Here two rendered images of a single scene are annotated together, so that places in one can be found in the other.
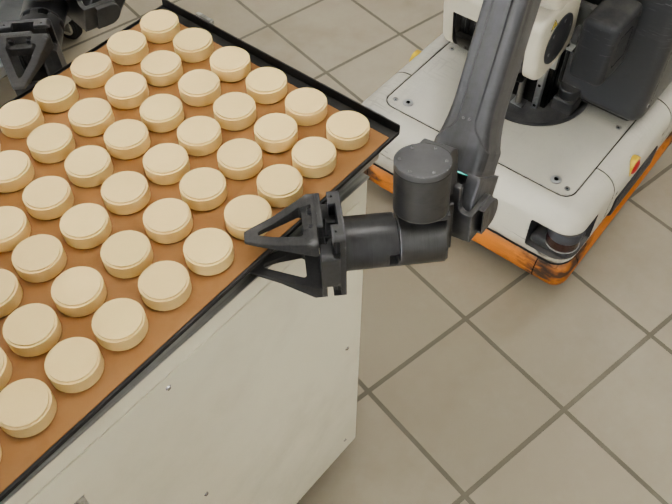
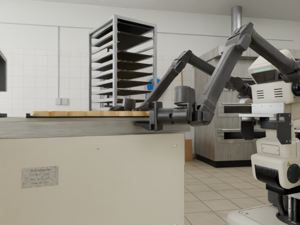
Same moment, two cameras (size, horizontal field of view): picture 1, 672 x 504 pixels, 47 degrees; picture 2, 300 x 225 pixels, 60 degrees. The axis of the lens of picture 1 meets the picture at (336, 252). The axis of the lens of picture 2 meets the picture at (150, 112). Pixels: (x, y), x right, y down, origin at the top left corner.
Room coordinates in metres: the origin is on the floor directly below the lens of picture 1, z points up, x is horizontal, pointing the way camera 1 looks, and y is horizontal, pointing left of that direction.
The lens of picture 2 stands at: (-0.32, -0.40, 0.91)
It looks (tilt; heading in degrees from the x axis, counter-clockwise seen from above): 0 degrees down; 28
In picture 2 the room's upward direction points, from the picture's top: straight up
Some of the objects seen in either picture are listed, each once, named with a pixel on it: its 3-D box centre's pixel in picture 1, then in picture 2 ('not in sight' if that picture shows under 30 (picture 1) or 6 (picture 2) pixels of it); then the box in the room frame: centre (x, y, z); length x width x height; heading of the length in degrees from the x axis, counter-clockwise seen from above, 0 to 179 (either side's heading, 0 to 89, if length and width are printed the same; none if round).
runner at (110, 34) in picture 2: not in sight; (103, 38); (1.79, 1.25, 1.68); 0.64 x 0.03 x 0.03; 62
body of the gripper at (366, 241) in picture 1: (360, 242); (164, 115); (0.50, -0.03, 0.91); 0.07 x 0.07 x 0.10; 6
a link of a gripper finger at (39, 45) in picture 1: (27, 71); (113, 113); (0.77, 0.38, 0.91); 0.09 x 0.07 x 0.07; 6
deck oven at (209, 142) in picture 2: not in sight; (243, 109); (4.81, 0.34, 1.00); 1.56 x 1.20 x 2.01; 129
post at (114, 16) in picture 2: not in sight; (114, 107); (1.63, 0.99, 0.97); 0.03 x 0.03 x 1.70; 62
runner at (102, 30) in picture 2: not in sight; (103, 29); (1.79, 1.25, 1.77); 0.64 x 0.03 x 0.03; 62
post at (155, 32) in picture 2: not in sight; (155, 108); (2.03, 0.78, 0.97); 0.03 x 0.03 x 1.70; 62
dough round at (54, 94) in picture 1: (55, 94); not in sight; (0.73, 0.34, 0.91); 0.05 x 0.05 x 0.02
